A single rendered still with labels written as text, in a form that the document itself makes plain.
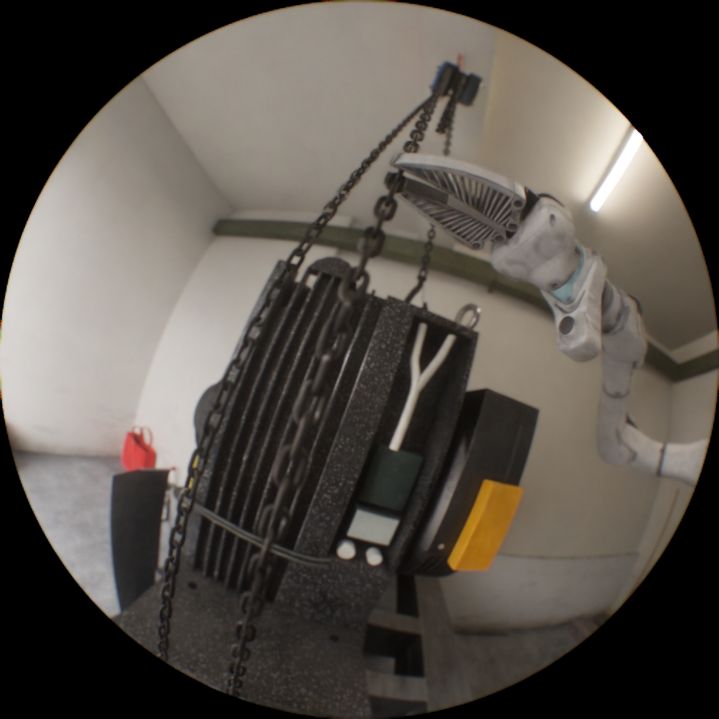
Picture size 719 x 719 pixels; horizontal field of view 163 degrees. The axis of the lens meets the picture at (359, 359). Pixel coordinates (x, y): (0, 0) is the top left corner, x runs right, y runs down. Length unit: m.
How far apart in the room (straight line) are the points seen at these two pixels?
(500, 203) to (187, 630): 0.72
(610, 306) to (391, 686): 0.96
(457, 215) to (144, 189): 2.41
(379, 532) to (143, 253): 2.46
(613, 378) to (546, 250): 0.31
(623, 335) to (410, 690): 0.94
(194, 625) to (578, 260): 0.75
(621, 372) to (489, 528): 0.33
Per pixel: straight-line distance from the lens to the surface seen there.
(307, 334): 0.45
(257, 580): 0.18
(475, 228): 0.26
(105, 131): 2.47
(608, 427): 0.61
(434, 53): 1.35
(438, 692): 0.96
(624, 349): 0.40
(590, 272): 0.29
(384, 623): 1.08
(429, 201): 0.25
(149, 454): 2.54
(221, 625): 0.59
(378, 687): 0.89
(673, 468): 0.70
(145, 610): 0.58
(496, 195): 0.23
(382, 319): 0.46
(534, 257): 0.26
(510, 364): 1.85
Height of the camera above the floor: 1.39
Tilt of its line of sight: 11 degrees up
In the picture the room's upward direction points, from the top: 20 degrees clockwise
